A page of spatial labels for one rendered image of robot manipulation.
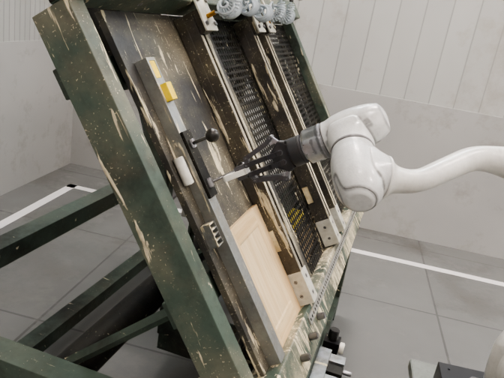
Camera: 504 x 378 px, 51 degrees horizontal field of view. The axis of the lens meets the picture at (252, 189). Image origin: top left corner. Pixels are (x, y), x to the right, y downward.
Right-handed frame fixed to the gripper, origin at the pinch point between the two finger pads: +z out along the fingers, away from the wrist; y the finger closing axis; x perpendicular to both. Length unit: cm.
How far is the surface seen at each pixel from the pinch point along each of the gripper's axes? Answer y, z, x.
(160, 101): -25.9, 13.0, 1.8
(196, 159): -7.5, 10.6, 3.2
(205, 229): 10.9, 14.0, -2.2
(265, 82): -23, 11, 98
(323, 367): 77, 11, 30
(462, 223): 162, -30, 384
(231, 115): -15.0, 9.6, 38.3
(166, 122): -20.1, 14.0, 1.8
